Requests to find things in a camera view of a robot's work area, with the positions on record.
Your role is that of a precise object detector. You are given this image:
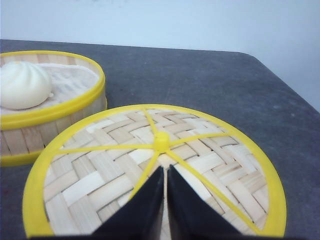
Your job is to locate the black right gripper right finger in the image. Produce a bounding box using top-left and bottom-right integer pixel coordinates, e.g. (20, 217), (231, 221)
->
(167, 165), (240, 237)

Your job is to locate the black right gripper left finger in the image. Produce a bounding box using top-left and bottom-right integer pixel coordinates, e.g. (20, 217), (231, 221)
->
(92, 167), (164, 237)

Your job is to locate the woven bamboo steamer lid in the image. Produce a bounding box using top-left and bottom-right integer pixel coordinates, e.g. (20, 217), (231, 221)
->
(22, 104), (287, 237)

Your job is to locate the bamboo steamer tray one bun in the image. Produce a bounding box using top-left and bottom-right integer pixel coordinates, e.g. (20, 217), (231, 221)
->
(0, 50), (107, 167)

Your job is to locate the paper steamer liner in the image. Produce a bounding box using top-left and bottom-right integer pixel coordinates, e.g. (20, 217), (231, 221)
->
(0, 63), (99, 115)

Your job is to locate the white steamed bun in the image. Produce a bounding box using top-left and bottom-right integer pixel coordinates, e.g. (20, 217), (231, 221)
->
(0, 61), (53, 110)

